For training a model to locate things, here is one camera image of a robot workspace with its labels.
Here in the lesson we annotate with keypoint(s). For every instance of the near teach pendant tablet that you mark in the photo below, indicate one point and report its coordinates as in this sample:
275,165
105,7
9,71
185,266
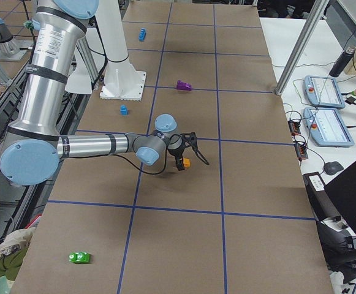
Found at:
326,127

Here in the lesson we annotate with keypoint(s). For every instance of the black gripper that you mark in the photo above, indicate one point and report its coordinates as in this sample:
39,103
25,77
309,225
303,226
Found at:
176,150

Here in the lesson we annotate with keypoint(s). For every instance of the black water bottle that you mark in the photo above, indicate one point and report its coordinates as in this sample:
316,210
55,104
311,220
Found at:
342,61

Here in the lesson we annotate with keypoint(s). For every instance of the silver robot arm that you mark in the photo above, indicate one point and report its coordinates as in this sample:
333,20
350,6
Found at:
33,148

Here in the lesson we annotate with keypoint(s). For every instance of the green block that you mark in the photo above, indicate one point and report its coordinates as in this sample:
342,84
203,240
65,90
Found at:
79,257

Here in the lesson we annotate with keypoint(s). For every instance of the white central pillar base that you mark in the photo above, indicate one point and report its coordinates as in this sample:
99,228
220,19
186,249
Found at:
121,80

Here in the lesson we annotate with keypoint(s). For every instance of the far teach pendant tablet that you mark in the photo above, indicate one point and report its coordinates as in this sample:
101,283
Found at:
323,92

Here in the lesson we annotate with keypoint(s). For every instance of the purple trapezoid block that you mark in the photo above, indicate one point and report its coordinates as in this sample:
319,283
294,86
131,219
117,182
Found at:
183,86

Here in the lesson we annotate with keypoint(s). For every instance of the small blue block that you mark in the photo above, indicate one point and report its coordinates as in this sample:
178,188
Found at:
124,110

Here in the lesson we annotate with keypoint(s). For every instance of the aluminium frame post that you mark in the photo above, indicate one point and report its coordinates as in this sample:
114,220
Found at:
311,22

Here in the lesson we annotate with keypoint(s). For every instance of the grey computer mouse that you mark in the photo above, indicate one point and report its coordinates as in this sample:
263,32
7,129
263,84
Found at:
332,168

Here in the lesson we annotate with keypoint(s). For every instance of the long blue block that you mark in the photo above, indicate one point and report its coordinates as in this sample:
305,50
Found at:
142,34

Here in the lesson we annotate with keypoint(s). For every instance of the orange trapezoid block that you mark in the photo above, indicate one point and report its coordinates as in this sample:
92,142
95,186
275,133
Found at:
186,163

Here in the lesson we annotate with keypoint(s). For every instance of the teach pendant tablet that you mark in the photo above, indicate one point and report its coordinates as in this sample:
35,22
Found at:
323,92
326,127

